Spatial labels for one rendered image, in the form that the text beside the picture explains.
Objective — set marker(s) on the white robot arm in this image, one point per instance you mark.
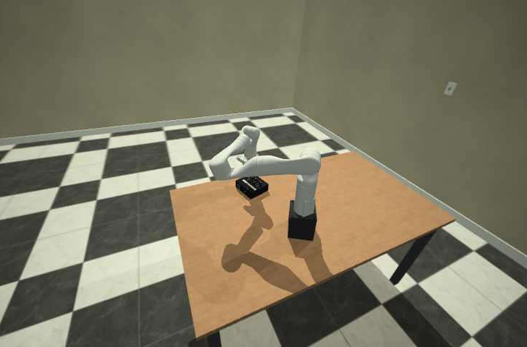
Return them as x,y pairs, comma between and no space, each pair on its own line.
306,167

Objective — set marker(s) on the black lighting desk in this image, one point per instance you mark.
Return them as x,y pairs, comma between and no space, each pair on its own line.
252,188

